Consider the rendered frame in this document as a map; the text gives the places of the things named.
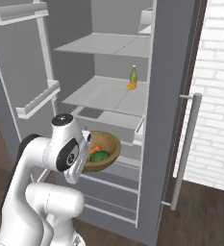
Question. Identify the white fridge drawer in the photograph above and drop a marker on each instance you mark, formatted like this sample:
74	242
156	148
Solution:
116	123

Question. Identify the grey fridge door with bins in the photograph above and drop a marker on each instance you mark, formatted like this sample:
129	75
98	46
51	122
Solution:
17	64

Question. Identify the grey fridge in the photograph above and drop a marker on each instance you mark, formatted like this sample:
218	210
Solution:
116	64

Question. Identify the green broccoli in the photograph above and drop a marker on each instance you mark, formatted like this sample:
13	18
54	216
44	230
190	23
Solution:
100	156

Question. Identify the green glass bottle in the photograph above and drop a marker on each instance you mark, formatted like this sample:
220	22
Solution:
134	75

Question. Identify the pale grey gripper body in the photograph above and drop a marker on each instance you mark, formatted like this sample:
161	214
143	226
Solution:
80	160

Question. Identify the orange chicken drumstick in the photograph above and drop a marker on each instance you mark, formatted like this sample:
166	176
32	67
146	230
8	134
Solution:
96	149

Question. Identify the small orange food piece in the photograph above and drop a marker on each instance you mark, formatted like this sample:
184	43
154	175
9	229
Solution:
131	86

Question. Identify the brown wooden bowl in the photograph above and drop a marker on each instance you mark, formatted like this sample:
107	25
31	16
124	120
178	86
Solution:
112	150

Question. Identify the grey fridge shelf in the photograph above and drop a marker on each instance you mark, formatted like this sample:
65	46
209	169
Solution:
110	44
110	96

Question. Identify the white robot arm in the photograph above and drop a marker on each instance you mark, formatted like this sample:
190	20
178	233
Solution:
36	205

